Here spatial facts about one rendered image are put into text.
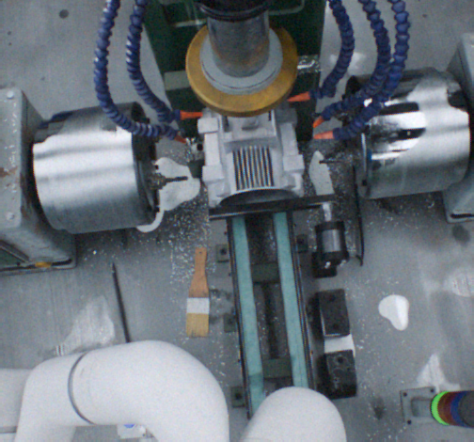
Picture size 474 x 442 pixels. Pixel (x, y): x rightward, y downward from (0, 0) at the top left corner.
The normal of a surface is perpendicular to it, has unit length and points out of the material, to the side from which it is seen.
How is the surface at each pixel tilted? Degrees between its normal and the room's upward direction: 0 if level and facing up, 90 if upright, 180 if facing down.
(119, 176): 32
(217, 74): 0
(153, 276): 0
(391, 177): 62
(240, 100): 0
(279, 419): 42
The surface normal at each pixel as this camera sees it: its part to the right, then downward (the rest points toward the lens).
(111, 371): -0.70, -0.37
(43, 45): -0.06, -0.29
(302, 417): 0.22, -0.75
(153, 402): -0.25, 0.08
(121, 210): 0.07, 0.70
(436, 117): -0.03, -0.06
